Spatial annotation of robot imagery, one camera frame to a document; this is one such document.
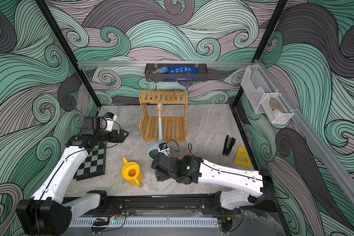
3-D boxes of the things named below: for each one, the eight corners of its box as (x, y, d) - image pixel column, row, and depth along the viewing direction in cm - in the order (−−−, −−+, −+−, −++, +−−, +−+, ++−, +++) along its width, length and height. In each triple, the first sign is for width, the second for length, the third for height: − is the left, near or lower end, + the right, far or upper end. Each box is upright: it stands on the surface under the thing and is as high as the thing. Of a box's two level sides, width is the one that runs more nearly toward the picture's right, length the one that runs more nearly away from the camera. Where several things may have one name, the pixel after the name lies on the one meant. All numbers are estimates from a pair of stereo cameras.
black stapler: (221, 154, 95) (223, 151, 92) (226, 137, 103) (227, 134, 100) (230, 157, 93) (232, 155, 90) (234, 140, 101) (236, 137, 99)
